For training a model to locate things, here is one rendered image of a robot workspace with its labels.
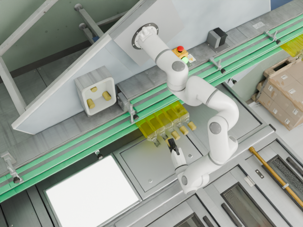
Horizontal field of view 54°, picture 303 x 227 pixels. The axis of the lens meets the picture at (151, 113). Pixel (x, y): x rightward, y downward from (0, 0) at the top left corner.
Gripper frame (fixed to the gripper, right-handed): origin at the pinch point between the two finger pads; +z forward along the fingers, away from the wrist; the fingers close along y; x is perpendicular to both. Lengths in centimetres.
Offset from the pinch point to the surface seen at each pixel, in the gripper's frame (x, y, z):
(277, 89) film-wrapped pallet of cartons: -268, -237, 153
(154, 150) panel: 6.9, -14.3, 5.8
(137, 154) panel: 17.7, -14.3, 6.2
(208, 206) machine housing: -10.4, -16.6, -34.2
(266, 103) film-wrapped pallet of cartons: -268, -283, 158
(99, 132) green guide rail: 35.5, 2.0, 17.5
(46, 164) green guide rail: 66, 2, 8
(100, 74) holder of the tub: 29, 32, 32
